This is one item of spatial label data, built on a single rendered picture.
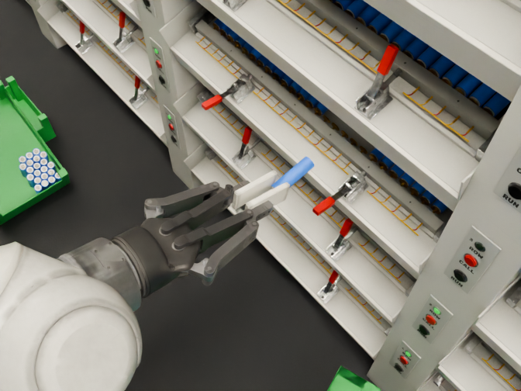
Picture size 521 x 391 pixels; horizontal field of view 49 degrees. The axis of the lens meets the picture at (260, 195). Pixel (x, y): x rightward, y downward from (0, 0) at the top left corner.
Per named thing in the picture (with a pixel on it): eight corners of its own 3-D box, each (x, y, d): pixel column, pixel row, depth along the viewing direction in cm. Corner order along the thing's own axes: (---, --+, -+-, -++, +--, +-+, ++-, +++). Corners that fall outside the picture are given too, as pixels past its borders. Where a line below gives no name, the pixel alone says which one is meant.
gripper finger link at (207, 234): (170, 238, 65) (177, 247, 64) (251, 203, 71) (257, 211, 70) (169, 257, 68) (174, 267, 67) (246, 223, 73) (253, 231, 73)
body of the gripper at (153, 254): (146, 278, 59) (216, 237, 64) (101, 223, 63) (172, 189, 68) (144, 315, 65) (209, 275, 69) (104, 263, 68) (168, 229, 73)
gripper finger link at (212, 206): (165, 254, 68) (156, 246, 69) (231, 208, 75) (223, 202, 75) (167, 233, 65) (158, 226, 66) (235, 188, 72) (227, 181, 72)
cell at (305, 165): (303, 157, 79) (268, 187, 77) (307, 155, 77) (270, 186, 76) (312, 167, 79) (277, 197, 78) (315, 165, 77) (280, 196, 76)
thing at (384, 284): (394, 328, 101) (392, 314, 89) (188, 126, 127) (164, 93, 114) (474, 248, 103) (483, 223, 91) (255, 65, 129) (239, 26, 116)
